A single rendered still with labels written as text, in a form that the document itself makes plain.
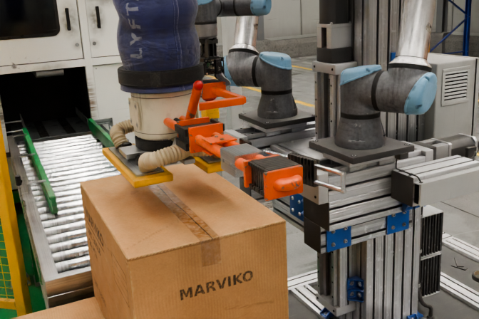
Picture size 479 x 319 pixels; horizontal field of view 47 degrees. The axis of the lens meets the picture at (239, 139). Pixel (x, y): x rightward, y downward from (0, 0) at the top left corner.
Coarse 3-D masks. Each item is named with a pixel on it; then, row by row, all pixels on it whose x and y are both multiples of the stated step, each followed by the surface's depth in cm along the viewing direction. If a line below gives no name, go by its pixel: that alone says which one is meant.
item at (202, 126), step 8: (184, 120) 130; (192, 120) 130; (200, 120) 131; (208, 120) 132; (216, 120) 130; (176, 128) 127; (184, 128) 124; (192, 128) 122; (200, 128) 123; (208, 128) 124; (216, 128) 125; (224, 128) 127; (184, 136) 123; (192, 136) 123; (208, 136) 125; (176, 144) 129; (184, 144) 124; (192, 144) 123; (192, 152) 124
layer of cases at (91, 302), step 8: (72, 304) 180; (80, 304) 179; (88, 304) 179; (96, 304) 179; (40, 312) 176; (48, 312) 176; (56, 312) 175; (64, 312) 175; (72, 312) 175; (80, 312) 175; (88, 312) 175; (96, 312) 174
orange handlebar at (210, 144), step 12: (228, 96) 171; (240, 96) 165; (204, 108) 158; (168, 120) 139; (216, 132) 125; (204, 144) 118; (216, 144) 115; (228, 144) 117; (240, 168) 103; (276, 180) 93; (288, 180) 92; (300, 180) 94
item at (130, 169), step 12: (132, 144) 162; (108, 156) 154; (120, 156) 151; (120, 168) 143; (132, 168) 140; (156, 168) 139; (132, 180) 134; (144, 180) 133; (156, 180) 135; (168, 180) 136
